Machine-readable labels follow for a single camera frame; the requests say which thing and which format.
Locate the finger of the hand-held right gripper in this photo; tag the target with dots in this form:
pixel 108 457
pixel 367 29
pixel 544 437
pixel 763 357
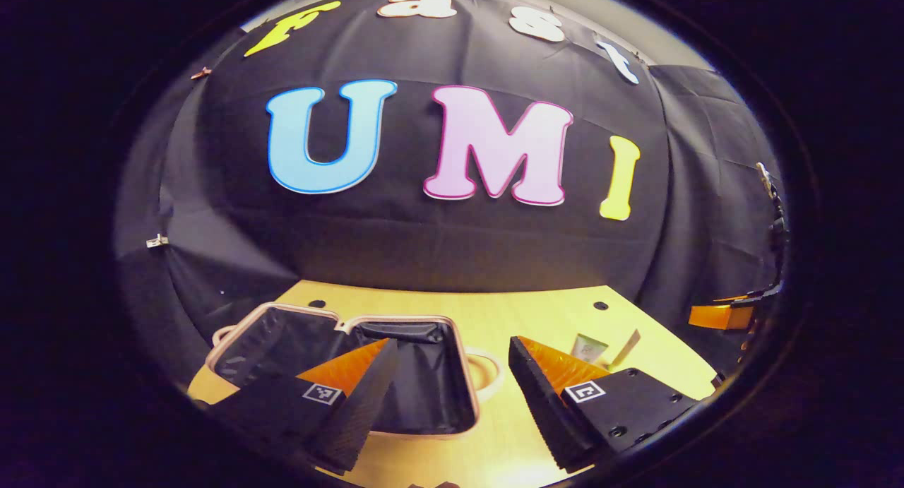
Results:
pixel 720 317

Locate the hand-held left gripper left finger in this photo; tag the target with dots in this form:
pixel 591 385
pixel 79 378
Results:
pixel 360 410

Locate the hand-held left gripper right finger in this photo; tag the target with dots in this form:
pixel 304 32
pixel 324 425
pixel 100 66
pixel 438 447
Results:
pixel 540 403

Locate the pink hard-shell suitcase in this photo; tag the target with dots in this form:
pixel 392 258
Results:
pixel 424 396

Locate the white tube green crimped end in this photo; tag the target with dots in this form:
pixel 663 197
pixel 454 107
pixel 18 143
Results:
pixel 590 348

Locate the white tube light green cap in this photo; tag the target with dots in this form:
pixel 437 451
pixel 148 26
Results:
pixel 627 347

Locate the black backdrop cloth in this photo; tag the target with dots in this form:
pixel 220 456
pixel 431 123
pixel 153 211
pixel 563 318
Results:
pixel 459 255

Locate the small metal clip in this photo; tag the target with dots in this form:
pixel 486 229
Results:
pixel 157 241

